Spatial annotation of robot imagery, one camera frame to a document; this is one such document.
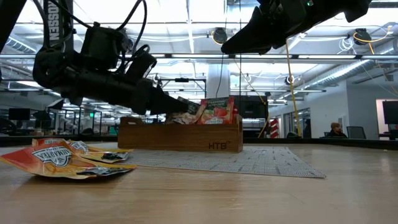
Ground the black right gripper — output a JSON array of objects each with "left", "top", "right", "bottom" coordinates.
[{"left": 220, "top": 0, "right": 373, "bottom": 55}]

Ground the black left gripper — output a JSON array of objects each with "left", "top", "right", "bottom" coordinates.
[{"left": 60, "top": 67, "right": 189, "bottom": 116}]

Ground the wooden compartment tea box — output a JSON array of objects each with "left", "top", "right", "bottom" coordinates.
[{"left": 117, "top": 114, "right": 244, "bottom": 153}]

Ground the orange mango tea packet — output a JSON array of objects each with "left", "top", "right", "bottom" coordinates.
[
  {"left": 67, "top": 140, "right": 134, "bottom": 164},
  {"left": 0, "top": 143, "right": 137, "bottom": 180},
  {"left": 32, "top": 138, "right": 68, "bottom": 147}
]

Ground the large black screen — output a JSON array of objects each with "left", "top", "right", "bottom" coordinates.
[{"left": 235, "top": 95, "right": 269, "bottom": 119}]

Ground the grey woven placemat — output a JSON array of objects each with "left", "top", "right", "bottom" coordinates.
[{"left": 126, "top": 146, "right": 326, "bottom": 179}]

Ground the person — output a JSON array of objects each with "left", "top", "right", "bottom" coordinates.
[{"left": 326, "top": 122, "right": 348, "bottom": 139}]

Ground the grey office chair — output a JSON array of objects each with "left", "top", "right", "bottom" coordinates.
[{"left": 346, "top": 126, "right": 366, "bottom": 139}]

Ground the small dark monitor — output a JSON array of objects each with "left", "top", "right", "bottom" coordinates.
[{"left": 8, "top": 108, "right": 31, "bottom": 121}]

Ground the black monitor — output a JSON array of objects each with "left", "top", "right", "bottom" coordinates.
[{"left": 382, "top": 100, "right": 398, "bottom": 125}]

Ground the black ceiling cable reel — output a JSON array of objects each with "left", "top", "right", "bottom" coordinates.
[
  {"left": 353, "top": 27, "right": 373, "bottom": 46},
  {"left": 213, "top": 27, "right": 228, "bottom": 45}
]

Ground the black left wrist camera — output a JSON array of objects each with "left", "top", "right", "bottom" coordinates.
[{"left": 124, "top": 51, "right": 158, "bottom": 85}]

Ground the yellow hanging cable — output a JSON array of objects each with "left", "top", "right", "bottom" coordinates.
[{"left": 284, "top": 40, "right": 303, "bottom": 138}]

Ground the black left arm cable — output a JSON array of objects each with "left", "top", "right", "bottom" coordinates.
[{"left": 32, "top": 0, "right": 150, "bottom": 66}]

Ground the red white striped post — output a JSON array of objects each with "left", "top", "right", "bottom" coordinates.
[{"left": 269, "top": 118, "right": 280, "bottom": 139}]

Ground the black aluminium table frame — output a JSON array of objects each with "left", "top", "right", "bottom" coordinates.
[{"left": 0, "top": 134, "right": 398, "bottom": 150}]

